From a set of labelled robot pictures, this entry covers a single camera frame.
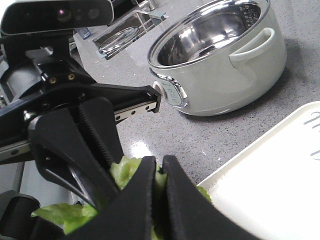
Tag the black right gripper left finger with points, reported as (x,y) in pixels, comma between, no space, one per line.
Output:
(129,215)

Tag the pale green electric cooking pot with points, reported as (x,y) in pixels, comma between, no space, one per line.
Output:
(219,58)

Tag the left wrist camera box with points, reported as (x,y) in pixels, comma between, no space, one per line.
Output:
(24,17)

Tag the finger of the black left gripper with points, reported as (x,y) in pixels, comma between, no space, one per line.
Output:
(99,129)
(63,157)

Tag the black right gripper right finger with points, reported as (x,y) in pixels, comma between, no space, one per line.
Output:
(191,215)

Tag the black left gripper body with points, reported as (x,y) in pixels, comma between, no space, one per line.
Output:
(42,83)

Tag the glass pot lid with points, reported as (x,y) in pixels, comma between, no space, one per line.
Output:
(119,40)

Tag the cream bear-print serving tray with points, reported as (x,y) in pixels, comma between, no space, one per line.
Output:
(272,187)

